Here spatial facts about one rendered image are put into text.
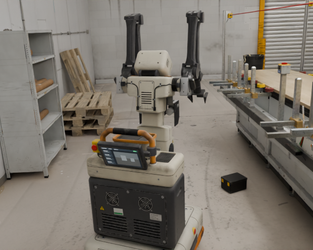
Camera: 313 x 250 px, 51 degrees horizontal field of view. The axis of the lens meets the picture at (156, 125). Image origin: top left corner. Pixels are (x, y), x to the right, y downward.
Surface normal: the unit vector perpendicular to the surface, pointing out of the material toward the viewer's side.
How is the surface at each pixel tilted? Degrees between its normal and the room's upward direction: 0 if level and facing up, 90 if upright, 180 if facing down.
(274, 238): 0
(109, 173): 90
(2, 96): 90
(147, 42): 90
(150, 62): 47
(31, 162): 90
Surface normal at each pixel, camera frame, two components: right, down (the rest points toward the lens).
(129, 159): -0.30, 0.66
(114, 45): 0.03, 0.29
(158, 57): -0.29, -0.44
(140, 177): -0.35, 0.28
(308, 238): -0.04, -0.96
